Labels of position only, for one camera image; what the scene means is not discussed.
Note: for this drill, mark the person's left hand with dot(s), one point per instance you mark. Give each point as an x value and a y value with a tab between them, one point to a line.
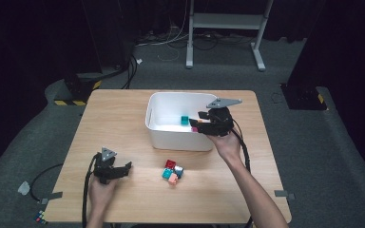
99	192

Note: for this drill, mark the person's right hand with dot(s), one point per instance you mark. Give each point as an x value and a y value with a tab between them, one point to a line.
226	147

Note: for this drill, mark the black yellow-striped stand base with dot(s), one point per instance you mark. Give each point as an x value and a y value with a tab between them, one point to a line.
79	88
301	98

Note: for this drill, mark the white plastic bin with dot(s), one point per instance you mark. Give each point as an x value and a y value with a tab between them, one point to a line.
171	107

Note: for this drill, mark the grey tape strip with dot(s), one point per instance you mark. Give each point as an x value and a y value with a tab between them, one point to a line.
284	194
52	196

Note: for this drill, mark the white tape lump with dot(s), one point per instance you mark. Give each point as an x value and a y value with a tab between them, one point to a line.
23	187

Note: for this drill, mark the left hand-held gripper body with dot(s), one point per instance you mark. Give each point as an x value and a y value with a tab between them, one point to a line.
104	168

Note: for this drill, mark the red toy block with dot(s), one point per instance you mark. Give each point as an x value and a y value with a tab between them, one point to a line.
170	164

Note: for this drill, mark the magenta toy block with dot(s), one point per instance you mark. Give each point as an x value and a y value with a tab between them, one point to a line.
195	129

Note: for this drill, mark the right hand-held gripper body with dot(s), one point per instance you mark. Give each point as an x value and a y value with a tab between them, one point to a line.
221	122

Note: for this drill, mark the white metal stand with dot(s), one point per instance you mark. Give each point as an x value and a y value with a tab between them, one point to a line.
228	20

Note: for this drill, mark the orange toy block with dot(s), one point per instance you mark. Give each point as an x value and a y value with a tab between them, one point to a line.
199	120

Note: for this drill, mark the peach toy block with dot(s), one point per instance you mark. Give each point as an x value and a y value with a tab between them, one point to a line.
173	179

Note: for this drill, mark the black curtain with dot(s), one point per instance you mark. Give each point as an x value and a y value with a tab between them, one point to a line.
28	47
345	47

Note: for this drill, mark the small colourful puzzle cube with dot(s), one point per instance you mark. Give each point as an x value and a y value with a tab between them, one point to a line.
40	217

